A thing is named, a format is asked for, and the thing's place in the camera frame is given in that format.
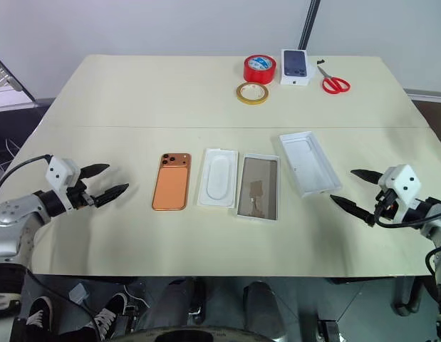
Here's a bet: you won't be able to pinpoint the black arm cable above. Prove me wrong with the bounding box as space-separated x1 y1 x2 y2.
373 194 435 229
0 153 52 201

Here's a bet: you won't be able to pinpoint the sealed box with dark phone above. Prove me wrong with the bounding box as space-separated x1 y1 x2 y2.
279 48 311 88

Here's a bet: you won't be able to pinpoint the small white power adapter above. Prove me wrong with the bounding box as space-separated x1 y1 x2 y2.
68 284 90 305

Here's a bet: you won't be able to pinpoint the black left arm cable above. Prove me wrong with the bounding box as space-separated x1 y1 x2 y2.
0 153 52 201

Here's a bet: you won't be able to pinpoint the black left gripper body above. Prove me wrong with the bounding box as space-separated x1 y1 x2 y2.
66 179 98 212

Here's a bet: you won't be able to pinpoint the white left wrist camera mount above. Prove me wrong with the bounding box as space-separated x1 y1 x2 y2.
45 155 82 212

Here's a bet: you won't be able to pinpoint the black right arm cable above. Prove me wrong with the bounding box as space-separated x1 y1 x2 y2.
373 194 435 229

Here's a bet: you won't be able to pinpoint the white moulded insert tray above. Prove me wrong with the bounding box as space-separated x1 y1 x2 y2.
197 147 240 209

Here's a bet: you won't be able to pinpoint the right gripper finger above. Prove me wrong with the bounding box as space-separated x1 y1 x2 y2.
350 168 385 186
329 194 377 227

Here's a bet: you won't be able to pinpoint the orange smartphone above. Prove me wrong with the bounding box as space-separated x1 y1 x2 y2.
151 152 192 212

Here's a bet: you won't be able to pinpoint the white box tray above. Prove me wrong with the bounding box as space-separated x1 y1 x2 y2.
278 130 343 199

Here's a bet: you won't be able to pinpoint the red-handled scissors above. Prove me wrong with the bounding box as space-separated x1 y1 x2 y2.
316 64 351 95

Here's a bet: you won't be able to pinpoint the yellow tape roll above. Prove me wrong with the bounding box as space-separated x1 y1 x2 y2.
235 81 270 106

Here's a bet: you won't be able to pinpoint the white box with card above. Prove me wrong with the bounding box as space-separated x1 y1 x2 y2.
236 152 281 222

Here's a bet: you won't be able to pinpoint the ribbed dark cable conduit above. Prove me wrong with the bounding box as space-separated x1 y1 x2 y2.
297 0 322 51

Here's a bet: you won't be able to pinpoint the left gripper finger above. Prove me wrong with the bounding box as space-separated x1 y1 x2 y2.
79 163 111 181
93 182 130 209

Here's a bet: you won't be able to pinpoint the red tape roll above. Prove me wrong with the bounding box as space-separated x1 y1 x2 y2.
242 54 277 86

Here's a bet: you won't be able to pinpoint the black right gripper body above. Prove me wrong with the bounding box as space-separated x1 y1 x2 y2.
373 187 398 220

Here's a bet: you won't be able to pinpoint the black sneaker with white laces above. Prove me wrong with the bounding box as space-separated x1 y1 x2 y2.
93 292 129 341
25 294 54 341

